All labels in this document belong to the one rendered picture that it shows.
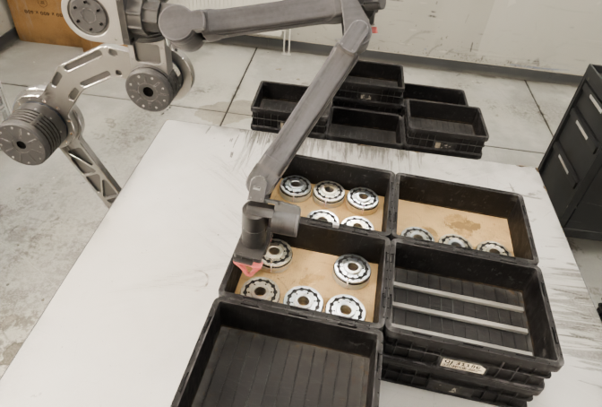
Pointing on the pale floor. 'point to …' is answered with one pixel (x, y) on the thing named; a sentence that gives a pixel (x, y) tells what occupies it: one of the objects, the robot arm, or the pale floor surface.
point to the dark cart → (578, 161)
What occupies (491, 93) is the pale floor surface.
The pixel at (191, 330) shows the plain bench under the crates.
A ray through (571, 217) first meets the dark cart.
